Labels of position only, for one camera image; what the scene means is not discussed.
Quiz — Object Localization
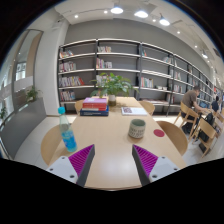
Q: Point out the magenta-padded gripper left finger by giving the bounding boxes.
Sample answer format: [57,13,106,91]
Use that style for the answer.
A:
[45,143,96,188]

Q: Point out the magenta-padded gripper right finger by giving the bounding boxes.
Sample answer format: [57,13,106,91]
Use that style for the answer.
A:
[131,144,180,187]

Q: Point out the clear bottle with cyan cap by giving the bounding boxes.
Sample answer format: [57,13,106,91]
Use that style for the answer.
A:
[57,106,78,153]

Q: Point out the light wooden round-backed chair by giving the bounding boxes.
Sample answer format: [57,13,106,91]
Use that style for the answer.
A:
[155,120,189,157]
[138,100,156,117]
[74,99,86,115]
[40,123,73,167]

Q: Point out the flat round red coaster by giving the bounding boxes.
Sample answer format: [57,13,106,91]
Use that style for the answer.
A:
[153,128,166,138]

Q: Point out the beige dotted ceramic mug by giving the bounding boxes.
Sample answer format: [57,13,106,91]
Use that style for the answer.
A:
[128,118,147,140]

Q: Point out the black backpack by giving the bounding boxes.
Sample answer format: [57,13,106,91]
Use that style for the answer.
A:
[199,113,216,144]

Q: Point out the thick dark blue book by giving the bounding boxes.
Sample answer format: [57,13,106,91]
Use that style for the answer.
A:
[79,105,110,117]

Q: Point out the white booklet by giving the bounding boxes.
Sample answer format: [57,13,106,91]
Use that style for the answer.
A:
[120,106,148,117]

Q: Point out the red book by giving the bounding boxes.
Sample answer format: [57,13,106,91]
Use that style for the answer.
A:
[81,103,108,112]

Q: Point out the pink book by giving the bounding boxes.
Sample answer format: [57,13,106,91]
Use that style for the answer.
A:
[82,97,108,105]

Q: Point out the person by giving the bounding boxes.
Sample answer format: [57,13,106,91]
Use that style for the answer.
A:
[180,85,209,134]
[210,95,221,113]

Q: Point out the leafy plant by window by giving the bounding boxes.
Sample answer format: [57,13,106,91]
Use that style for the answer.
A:
[24,85,43,104]

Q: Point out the green potted plant, white pot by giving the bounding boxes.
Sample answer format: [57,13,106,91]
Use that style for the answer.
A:
[89,72,136,107]

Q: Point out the ceiling lights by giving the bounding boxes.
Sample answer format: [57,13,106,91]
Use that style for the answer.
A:
[73,4,211,61]

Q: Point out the wooden frame chair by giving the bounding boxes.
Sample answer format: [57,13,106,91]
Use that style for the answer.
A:
[173,101,200,135]
[191,117,218,158]

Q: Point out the grey wall shelf unit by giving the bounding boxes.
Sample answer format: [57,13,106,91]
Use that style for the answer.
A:
[57,38,224,116]

